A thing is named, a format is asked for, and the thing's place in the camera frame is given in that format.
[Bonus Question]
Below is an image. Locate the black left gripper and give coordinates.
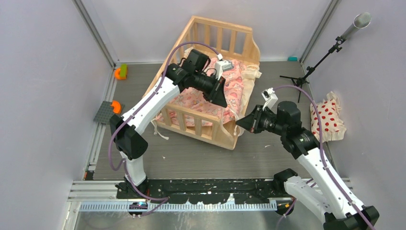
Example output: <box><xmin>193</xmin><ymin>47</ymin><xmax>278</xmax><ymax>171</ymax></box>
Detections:
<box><xmin>192</xmin><ymin>71</ymin><xmax>227</xmax><ymax>107</ymax></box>

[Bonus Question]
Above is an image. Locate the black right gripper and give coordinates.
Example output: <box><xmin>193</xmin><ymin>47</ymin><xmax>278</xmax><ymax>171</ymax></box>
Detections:
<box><xmin>236</xmin><ymin>104</ymin><xmax>287</xmax><ymax>136</ymax></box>

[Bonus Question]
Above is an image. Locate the pink unicorn print cushion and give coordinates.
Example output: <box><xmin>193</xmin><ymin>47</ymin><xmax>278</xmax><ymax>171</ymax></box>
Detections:
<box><xmin>170</xmin><ymin>59</ymin><xmax>262</xmax><ymax>125</ymax></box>

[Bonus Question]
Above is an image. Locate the wooden slatted pet bed frame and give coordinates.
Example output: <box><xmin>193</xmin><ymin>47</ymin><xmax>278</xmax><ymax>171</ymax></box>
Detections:
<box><xmin>152</xmin><ymin>16</ymin><xmax>260</xmax><ymax>150</ymax></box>

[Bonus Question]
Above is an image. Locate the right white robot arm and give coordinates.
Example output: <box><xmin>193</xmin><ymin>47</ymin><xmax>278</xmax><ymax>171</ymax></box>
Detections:
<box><xmin>236</xmin><ymin>101</ymin><xmax>380</xmax><ymax>230</ymax></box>

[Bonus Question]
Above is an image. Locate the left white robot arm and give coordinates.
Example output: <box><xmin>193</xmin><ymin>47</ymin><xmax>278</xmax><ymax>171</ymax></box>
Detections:
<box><xmin>110</xmin><ymin>49</ymin><xmax>227</xmax><ymax>198</ymax></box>

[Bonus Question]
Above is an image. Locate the white strawberry print pillow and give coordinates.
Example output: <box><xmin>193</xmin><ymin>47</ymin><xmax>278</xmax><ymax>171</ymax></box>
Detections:
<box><xmin>310</xmin><ymin>91</ymin><xmax>347</xmax><ymax>143</ymax></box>

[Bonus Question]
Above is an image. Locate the orange and green toy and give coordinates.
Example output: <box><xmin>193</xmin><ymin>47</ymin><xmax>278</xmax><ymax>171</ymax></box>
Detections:
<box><xmin>114</xmin><ymin>64</ymin><xmax>128</xmax><ymax>80</ymax></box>

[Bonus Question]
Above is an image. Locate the orange arch toy block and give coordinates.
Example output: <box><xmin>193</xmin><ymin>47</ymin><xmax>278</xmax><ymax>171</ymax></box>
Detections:
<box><xmin>110</xmin><ymin>100</ymin><xmax>122</xmax><ymax>114</ymax></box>

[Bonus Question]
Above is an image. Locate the grey building block plate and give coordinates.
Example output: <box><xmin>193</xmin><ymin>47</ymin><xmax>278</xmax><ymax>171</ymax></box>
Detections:
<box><xmin>93</xmin><ymin>101</ymin><xmax>124</xmax><ymax>125</ymax></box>

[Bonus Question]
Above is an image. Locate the microphone on black stand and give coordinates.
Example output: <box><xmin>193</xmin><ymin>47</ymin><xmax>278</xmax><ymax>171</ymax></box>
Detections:
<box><xmin>279</xmin><ymin>12</ymin><xmax>372</xmax><ymax>88</ymax></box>

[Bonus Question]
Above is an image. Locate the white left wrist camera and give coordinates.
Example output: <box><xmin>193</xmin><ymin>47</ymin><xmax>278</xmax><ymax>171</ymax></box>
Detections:
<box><xmin>214</xmin><ymin>59</ymin><xmax>234</xmax><ymax>80</ymax></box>

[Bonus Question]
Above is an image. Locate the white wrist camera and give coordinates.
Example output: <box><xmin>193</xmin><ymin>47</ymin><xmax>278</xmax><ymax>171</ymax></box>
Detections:
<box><xmin>214</xmin><ymin>59</ymin><xmax>234</xmax><ymax>80</ymax></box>
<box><xmin>261</xmin><ymin>88</ymin><xmax>278</xmax><ymax>110</ymax></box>

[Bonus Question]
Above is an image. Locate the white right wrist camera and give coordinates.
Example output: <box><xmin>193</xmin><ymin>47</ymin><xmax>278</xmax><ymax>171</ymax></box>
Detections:
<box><xmin>261</xmin><ymin>88</ymin><xmax>278</xmax><ymax>110</ymax></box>

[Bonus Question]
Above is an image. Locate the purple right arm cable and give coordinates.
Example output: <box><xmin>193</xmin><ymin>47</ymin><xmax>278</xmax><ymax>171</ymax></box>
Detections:
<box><xmin>274</xmin><ymin>84</ymin><xmax>376</xmax><ymax>230</ymax></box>

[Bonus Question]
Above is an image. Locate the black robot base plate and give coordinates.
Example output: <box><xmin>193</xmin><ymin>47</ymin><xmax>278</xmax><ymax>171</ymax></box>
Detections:
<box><xmin>140</xmin><ymin>179</ymin><xmax>293</xmax><ymax>205</ymax></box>

